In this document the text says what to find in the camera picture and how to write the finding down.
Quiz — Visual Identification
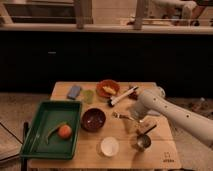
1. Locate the yellow food piece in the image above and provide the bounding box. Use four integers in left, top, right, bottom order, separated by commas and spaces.
103, 86, 116, 95

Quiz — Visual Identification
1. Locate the green plastic tray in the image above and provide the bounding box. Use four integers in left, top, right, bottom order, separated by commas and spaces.
20, 101, 82, 160

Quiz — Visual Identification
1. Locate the silver fork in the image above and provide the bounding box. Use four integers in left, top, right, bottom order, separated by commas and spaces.
112, 112, 134, 121

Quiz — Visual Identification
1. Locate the green plastic cup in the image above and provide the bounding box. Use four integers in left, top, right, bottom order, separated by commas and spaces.
83, 90, 94, 104

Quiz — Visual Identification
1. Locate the green chili pepper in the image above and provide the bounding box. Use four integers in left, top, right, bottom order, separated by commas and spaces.
45, 122, 66, 144

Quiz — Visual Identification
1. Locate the metal measuring cup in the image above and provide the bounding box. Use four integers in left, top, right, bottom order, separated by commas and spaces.
136, 127, 154, 151

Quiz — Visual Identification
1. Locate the dark brown bowl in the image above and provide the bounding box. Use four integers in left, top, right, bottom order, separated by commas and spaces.
81, 108, 106, 132

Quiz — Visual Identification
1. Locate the orange plate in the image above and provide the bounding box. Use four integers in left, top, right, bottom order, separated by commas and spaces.
96, 79, 120, 98

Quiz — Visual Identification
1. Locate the blue sponge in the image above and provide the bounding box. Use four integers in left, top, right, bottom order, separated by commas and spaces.
67, 85, 81, 100

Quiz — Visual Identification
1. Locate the dark red food pile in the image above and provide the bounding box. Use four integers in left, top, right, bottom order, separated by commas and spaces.
128, 91, 138, 100

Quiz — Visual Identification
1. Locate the white black handled brush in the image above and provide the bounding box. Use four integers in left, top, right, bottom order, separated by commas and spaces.
108, 86, 139, 107

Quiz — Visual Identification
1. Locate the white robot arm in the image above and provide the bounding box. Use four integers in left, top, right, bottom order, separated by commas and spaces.
130, 87, 213, 150

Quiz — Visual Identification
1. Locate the light blue cloth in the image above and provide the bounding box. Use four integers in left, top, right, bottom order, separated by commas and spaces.
147, 110, 161, 116

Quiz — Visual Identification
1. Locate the orange fruit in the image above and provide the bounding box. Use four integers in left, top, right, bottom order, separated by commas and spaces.
58, 125, 72, 139

